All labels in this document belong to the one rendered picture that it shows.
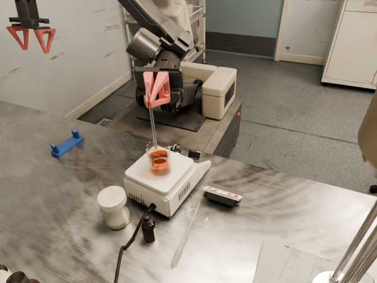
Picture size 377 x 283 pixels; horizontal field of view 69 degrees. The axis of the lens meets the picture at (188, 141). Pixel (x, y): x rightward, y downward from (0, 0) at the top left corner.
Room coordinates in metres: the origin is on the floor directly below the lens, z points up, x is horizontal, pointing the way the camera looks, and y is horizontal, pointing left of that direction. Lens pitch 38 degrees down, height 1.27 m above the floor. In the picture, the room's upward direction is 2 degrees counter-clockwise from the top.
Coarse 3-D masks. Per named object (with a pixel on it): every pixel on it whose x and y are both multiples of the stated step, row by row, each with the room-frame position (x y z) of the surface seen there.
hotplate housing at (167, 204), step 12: (192, 168) 0.47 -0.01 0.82; (204, 168) 0.51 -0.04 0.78; (132, 180) 0.44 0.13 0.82; (180, 180) 0.43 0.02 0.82; (192, 180) 0.46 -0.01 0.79; (132, 192) 0.43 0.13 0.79; (144, 192) 0.41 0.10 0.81; (156, 192) 0.40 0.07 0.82; (180, 192) 0.42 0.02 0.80; (144, 204) 0.42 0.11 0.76; (156, 204) 0.40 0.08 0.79; (168, 204) 0.38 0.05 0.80; (180, 204) 0.42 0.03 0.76; (168, 216) 0.38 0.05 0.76
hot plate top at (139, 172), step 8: (144, 160) 0.49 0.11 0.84; (176, 160) 0.48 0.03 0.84; (184, 160) 0.48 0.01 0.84; (192, 160) 0.48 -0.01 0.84; (128, 168) 0.46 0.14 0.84; (136, 168) 0.46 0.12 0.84; (144, 168) 0.46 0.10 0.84; (176, 168) 0.45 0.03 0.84; (184, 168) 0.45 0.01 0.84; (128, 176) 0.44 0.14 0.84; (136, 176) 0.43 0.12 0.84; (144, 176) 0.43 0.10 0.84; (152, 176) 0.43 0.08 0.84; (168, 176) 0.43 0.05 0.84; (176, 176) 0.43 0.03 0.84; (144, 184) 0.41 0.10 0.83; (152, 184) 0.41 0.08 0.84; (160, 184) 0.41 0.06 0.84; (168, 184) 0.41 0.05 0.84; (160, 192) 0.39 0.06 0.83; (168, 192) 0.39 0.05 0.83
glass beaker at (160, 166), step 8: (152, 144) 0.47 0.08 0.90; (160, 144) 0.47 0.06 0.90; (168, 144) 0.46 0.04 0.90; (168, 152) 0.44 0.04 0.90; (152, 160) 0.43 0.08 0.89; (160, 160) 0.42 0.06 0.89; (168, 160) 0.43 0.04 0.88; (152, 168) 0.43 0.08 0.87; (160, 168) 0.42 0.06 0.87; (168, 168) 0.43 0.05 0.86; (160, 176) 0.42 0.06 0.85
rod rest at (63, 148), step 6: (72, 132) 0.70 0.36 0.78; (78, 132) 0.69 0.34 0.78; (72, 138) 0.69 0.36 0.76; (78, 138) 0.69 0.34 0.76; (66, 144) 0.66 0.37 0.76; (72, 144) 0.66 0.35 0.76; (54, 150) 0.63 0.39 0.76; (60, 150) 0.63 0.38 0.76; (66, 150) 0.64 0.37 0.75; (60, 156) 0.62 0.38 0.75
